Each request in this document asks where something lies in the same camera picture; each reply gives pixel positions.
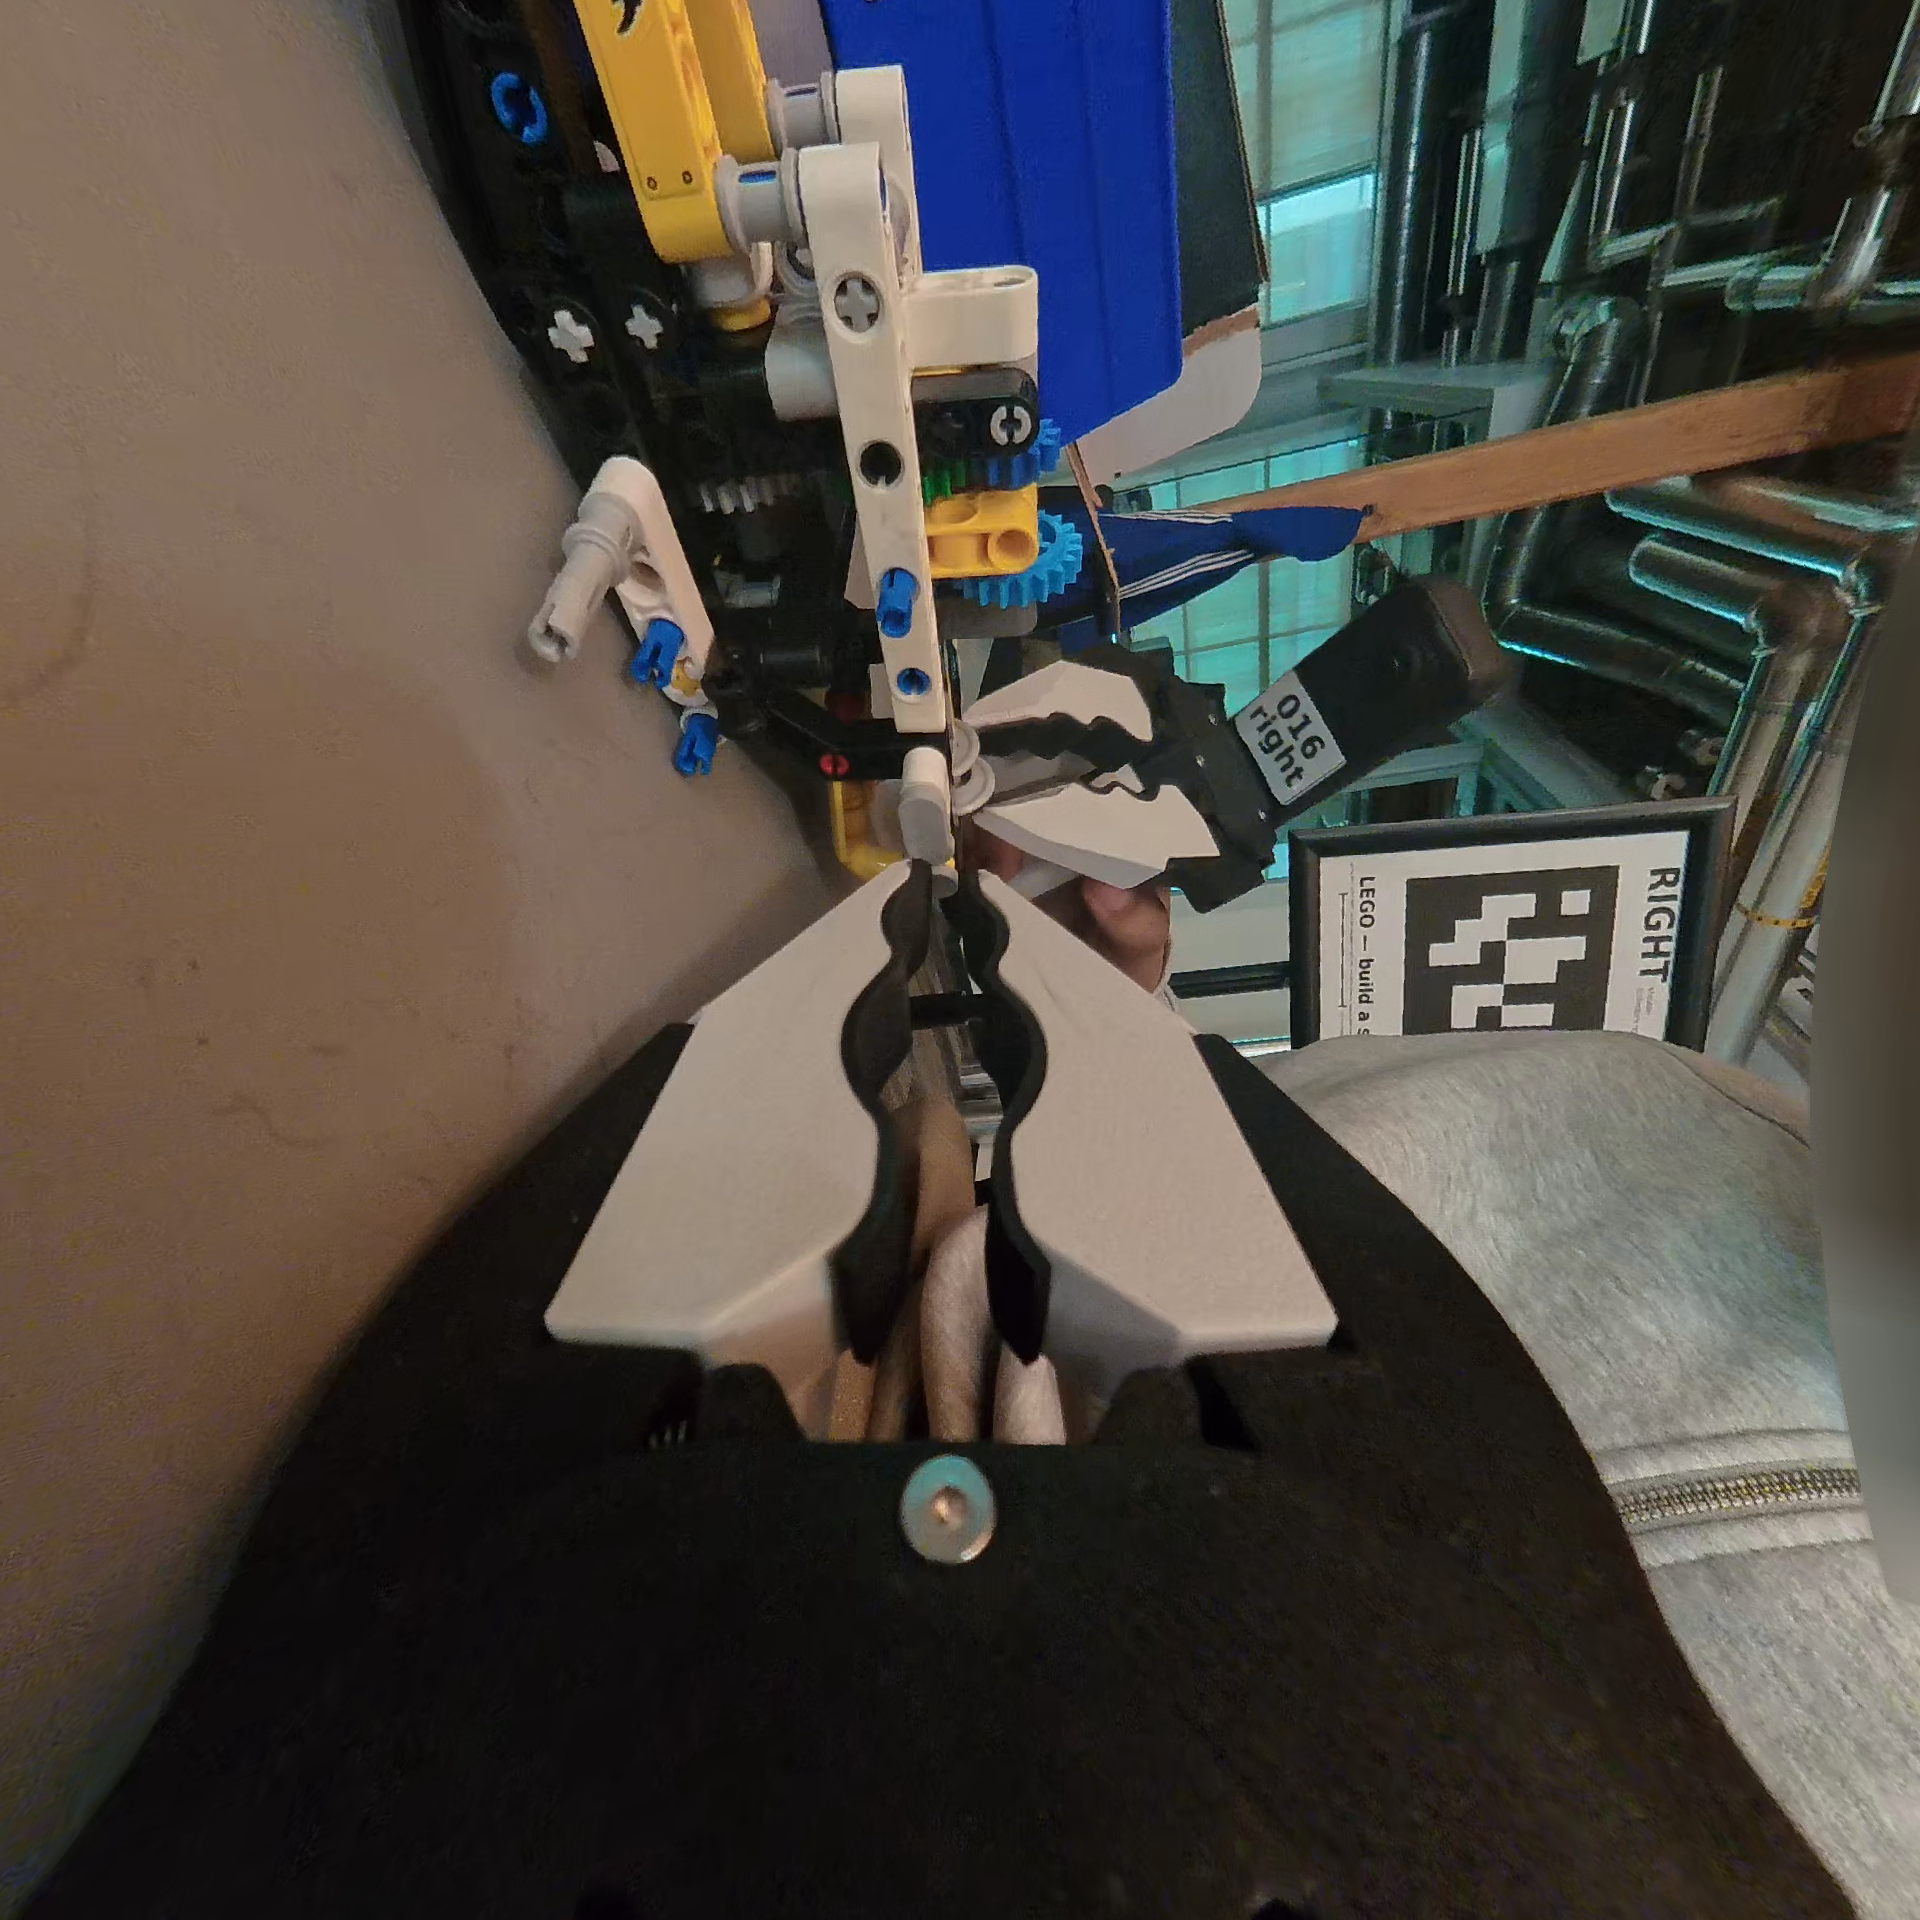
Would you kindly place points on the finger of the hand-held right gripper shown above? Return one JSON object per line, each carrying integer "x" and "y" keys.
{"x": 1102, "y": 833}
{"x": 1072, "y": 698}

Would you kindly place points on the wooden beam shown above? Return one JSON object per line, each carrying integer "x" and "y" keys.
{"x": 1649, "y": 443}

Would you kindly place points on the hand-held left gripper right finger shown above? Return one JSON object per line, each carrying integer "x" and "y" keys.
{"x": 1170, "y": 1199}

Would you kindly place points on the yellow black lego crane model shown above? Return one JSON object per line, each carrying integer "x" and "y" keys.
{"x": 877, "y": 376}

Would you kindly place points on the cluster of metal pipes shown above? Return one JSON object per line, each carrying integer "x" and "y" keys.
{"x": 1696, "y": 632}

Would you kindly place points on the black framed tag sign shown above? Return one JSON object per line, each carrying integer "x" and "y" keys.
{"x": 1517, "y": 933}

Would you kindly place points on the person's right hand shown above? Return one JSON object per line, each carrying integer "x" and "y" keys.
{"x": 1120, "y": 933}

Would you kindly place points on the blue white-striped cloth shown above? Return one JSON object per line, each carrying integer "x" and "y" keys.
{"x": 1290, "y": 534}

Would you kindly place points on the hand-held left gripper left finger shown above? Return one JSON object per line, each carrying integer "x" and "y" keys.
{"x": 707, "y": 1172}

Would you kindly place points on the blue cardboard box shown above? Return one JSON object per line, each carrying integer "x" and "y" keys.
{"x": 1018, "y": 195}

